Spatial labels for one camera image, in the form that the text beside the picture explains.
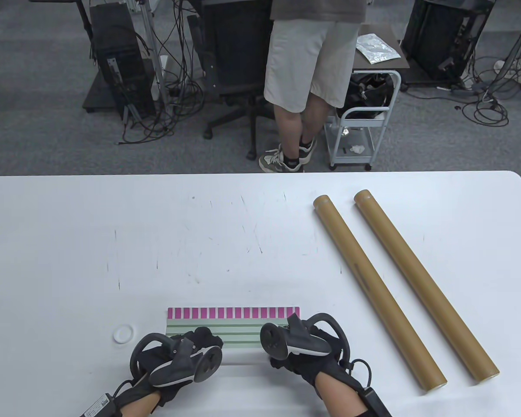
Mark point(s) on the small brown top side table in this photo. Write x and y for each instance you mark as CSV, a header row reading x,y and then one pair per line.
x,y
390,65

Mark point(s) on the black headset gear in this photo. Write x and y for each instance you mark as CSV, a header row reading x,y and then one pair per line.
x,y
369,93

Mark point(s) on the crumpled silver foil bag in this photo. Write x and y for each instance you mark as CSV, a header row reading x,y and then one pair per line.
x,y
375,48

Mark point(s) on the person's left hand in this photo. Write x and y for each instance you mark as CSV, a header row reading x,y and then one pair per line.
x,y
204,334

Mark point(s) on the black right wrist pack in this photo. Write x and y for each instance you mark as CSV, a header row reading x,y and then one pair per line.
x,y
377,404

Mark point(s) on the person's right hand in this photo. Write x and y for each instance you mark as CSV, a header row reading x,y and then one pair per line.
x,y
325,369

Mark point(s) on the green striped mouse pad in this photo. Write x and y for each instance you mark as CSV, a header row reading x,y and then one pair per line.
x,y
234,334

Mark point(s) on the grey labelled left wrist pack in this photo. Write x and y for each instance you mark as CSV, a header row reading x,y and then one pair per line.
x,y
100,406

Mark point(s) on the white metal utility cart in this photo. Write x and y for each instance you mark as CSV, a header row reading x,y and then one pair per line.
x,y
364,123

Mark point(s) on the brown cardboard mailing tube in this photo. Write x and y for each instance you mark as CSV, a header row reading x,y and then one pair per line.
x,y
421,278
364,282

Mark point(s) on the person's left forearm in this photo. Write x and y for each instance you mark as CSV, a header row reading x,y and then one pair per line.
x,y
139,406

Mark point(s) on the person's right forearm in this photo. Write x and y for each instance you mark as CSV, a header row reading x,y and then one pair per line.
x,y
343,399

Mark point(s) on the black mesh office chair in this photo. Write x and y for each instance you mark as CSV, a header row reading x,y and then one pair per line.
x,y
234,52

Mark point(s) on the black computer rack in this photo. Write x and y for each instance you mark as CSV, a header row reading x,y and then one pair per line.
x,y
438,39

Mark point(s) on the black computer tower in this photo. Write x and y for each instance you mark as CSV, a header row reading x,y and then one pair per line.
x,y
117,43

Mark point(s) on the white crumpled paper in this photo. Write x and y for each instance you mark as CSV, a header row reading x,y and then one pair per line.
x,y
357,150

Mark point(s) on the black grey hand controller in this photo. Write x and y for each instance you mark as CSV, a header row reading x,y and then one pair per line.
x,y
304,343
173,369

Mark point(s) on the white plastic tube cap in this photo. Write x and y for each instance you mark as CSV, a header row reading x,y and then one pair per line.
x,y
123,334

